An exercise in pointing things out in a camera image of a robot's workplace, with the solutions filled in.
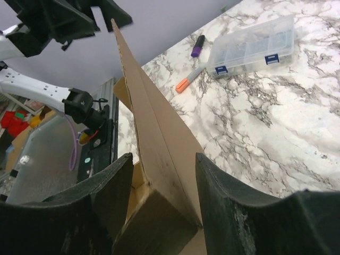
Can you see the aluminium front extrusion rail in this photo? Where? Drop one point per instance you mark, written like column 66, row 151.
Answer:
column 104, row 94

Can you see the orange capped marker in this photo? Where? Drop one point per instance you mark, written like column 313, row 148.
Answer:
column 180, row 87

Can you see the clear plastic screw organizer box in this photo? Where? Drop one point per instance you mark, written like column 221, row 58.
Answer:
column 263, row 46

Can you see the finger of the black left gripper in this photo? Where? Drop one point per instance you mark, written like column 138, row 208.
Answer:
column 110, row 10

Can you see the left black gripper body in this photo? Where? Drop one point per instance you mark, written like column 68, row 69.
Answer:
column 43, row 21

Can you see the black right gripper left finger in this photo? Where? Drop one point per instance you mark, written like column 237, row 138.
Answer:
column 83, row 219

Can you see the brown cardboard box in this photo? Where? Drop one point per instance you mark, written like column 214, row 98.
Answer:
column 167, row 220

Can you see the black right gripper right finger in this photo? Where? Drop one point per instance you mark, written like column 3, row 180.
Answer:
column 238, row 219

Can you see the black metal base rail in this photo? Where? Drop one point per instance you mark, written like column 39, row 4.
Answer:
column 101, row 151

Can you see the purple black highlighter marker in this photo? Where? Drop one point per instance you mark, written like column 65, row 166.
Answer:
column 198, row 46

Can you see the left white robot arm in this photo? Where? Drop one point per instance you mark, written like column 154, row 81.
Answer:
column 35, row 63

